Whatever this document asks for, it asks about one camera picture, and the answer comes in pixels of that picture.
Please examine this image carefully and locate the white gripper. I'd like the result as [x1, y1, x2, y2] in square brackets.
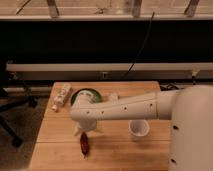
[73, 121, 103, 136]

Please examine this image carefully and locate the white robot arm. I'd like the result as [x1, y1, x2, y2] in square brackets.
[71, 85, 213, 171]

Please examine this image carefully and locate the green ceramic bowl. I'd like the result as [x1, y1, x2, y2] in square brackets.
[70, 88, 102, 103]

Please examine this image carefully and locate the white ceramic cup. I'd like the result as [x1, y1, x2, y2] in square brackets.
[129, 120, 150, 137]

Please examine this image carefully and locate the white sponge block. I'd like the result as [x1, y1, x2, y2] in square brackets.
[108, 93, 119, 101]

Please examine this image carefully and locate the white tube with label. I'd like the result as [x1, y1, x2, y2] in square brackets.
[52, 84, 72, 112]

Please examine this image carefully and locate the black office chair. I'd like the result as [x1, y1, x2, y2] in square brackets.
[0, 61, 37, 148]

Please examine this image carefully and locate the black hanging cable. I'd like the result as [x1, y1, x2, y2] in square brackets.
[121, 11, 156, 81]

